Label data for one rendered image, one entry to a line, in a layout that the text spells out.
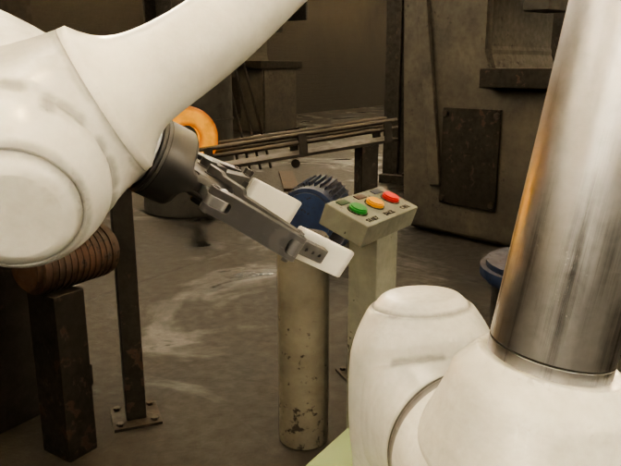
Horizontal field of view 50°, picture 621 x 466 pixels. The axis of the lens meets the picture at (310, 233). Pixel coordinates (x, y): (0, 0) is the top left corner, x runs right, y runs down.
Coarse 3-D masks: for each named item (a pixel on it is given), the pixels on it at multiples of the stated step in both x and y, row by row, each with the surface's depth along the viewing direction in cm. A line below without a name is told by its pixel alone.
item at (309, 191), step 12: (312, 180) 331; (324, 180) 332; (336, 180) 351; (288, 192) 328; (300, 192) 315; (312, 192) 314; (324, 192) 317; (336, 192) 329; (312, 204) 313; (324, 204) 312; (300, 216) 316; (312, 216) 315; (312, 228) 316; (324, 228) 315; (336, 240) 334
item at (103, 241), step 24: (96, 240) 151; (48, 264) 140; (72, 264) 145; (96, 264) 150; (24, 288) 144; (48, 288) 143; (72, 288) 149; (48, 312) 146; (72, 312) 148; (48, 336) 147; (72, 336) 149; (48, 360) 149; (72, 360) 150; (48, 384) 151; (72, 384) 151; (48, 408) 154; (72, 408) 152; (48, 432) 156; (72, 432) 153; (72, 456) 154
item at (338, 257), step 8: (304, 232) 63; (312, 232) 63; (312, 240) 63; (320, 240) 64; (328, 240) 64; (328, 248) 64; (336, 248) 65; (344, 248) 65; (328, 256) 65; (336, 256) 65; (344, 256) 66; (352, 256) 66; (312, 264) 65; (320, 264) 65; (328, 264) 65; (336, 264) 66; (344, 264) 66; (328, 272) 66; (336, 272) 66
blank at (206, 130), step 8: (184, 112) 159; (192, 112) 159; (200, 112) 160; (176, 120) 158; (184, 120) 159; (192, 120) 160; (200, 120) 161; (208, 120) 161; (200, 128) 161; (208, 128) 162; (200, 136) 162; (208, 136) 162; (216, 136) 163; (200, 144) 162; (208, 144) 163; (216, 144) 163
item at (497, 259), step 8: (504, 248) 173; (488, 256) 166; (496, 256) 166; (504, 256) 166; (480, 264) 164; (488, 264) 161; (496, 264) 159; (504, 264) 159; (480, 272) 164; (488, 272) 158; (496, 272) 157; (488, 280) 158; (496, 280) 155; (496, 288) 161; (496, 296) 161
